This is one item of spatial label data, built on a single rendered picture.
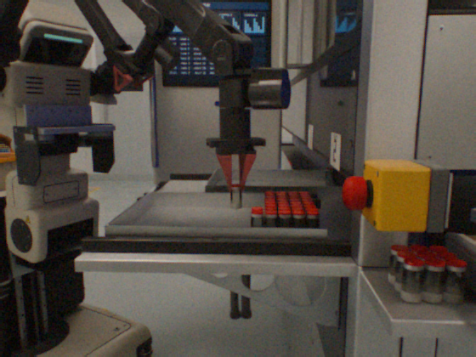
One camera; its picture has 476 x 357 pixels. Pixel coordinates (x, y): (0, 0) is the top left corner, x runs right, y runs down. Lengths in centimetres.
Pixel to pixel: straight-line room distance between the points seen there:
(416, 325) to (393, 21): 35
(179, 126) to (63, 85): 44
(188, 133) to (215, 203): 71
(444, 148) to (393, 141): 6
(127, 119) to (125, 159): 60
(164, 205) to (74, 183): 53
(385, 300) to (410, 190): 13
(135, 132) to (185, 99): 483
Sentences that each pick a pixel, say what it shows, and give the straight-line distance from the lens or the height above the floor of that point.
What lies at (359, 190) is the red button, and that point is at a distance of 48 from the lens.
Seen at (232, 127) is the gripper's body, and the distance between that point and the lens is 73.
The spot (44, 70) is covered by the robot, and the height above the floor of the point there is 120.
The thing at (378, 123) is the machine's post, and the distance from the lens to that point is 55.
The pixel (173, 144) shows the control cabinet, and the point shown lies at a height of 96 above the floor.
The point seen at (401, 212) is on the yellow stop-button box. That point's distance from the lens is 48.
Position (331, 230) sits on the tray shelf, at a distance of 75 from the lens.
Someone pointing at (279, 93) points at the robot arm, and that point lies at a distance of 70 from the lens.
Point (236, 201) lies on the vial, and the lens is 76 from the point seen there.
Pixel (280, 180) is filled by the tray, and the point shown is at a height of 88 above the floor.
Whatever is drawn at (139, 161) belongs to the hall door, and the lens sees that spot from 639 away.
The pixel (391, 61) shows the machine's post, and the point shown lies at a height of 115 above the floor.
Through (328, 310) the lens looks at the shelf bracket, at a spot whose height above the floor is 76.
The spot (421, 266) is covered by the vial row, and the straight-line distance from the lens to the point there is 50.
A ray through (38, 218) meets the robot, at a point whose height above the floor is 79.
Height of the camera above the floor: 109
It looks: 10 degrees down
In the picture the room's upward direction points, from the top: straight up
